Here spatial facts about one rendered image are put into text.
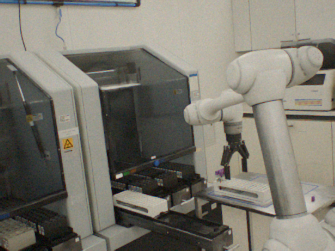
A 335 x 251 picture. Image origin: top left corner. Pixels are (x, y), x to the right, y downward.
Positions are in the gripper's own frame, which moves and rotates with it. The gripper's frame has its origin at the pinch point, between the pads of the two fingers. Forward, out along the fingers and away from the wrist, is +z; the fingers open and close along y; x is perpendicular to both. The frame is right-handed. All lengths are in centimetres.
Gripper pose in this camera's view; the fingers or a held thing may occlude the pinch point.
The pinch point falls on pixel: (236, 173)
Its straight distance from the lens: 202.8
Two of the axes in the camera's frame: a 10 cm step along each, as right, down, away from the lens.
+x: -6.9, -0.6, 7.3
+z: 1.0, 9.8, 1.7
